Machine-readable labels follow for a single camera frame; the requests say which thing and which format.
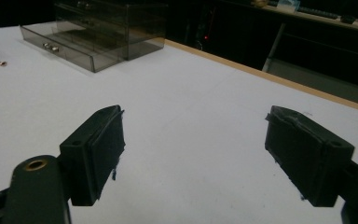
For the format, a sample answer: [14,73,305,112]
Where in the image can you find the smoky clear acrylic organizer case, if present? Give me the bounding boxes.
[53,0,169,62]

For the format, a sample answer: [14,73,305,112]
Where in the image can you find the long dark bar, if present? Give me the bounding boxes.
[297,7,339,21]

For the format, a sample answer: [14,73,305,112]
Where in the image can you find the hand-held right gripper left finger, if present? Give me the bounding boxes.
[59,105,126,207]

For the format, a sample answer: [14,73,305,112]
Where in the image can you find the smoky clear acrylic drawer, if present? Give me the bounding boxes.
[20,22,129,74]

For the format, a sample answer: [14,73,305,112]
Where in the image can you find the small black object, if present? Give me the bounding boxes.
[340,14,357,25]

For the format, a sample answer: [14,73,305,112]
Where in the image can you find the closed smoky acrylic drawer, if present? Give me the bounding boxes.
[54,0,129,24]

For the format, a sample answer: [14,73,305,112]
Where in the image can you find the pale blue packet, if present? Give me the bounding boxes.
[276,0,301,13]

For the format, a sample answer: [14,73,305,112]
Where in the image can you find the grey metal stand leg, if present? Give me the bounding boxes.
[261,22,287,73]

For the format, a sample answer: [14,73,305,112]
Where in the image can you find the wooden shelf board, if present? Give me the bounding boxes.
[251,2,358,35]

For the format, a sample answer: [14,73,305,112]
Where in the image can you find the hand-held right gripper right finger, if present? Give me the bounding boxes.
[264,105,355,208]

